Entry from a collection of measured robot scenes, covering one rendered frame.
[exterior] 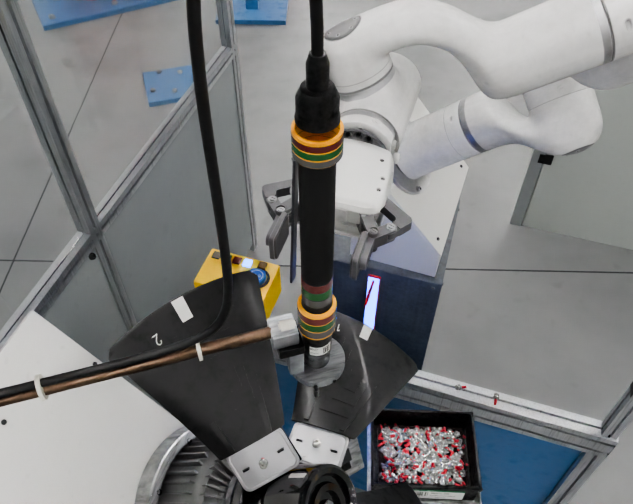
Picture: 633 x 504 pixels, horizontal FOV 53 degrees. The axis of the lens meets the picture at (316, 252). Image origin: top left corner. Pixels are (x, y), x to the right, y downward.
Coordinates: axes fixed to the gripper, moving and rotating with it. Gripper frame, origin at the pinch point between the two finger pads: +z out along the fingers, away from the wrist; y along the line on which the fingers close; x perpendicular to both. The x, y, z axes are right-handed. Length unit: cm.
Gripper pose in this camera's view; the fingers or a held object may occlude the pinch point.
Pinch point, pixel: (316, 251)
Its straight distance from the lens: 63.8
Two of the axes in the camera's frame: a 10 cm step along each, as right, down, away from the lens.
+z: -3.1, 7.2, -6.2
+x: 0.0, -6.5, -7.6
